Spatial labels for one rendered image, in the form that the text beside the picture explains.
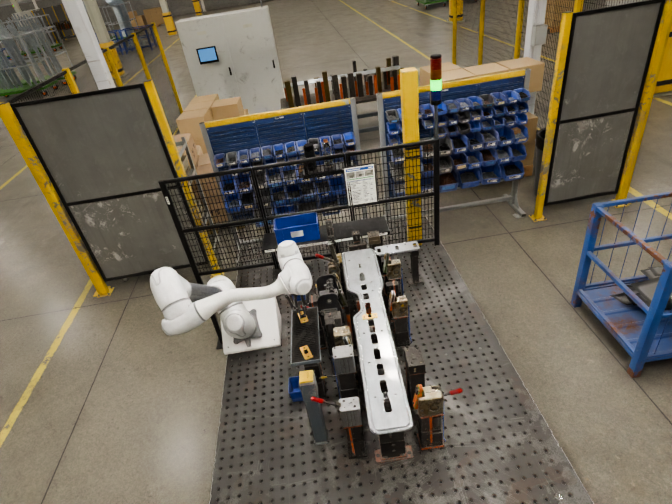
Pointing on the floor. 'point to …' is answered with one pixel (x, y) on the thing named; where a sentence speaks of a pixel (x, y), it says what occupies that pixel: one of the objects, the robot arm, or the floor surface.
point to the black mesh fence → (312, 206)
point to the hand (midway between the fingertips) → (301, 311)
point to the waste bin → (539, 156)
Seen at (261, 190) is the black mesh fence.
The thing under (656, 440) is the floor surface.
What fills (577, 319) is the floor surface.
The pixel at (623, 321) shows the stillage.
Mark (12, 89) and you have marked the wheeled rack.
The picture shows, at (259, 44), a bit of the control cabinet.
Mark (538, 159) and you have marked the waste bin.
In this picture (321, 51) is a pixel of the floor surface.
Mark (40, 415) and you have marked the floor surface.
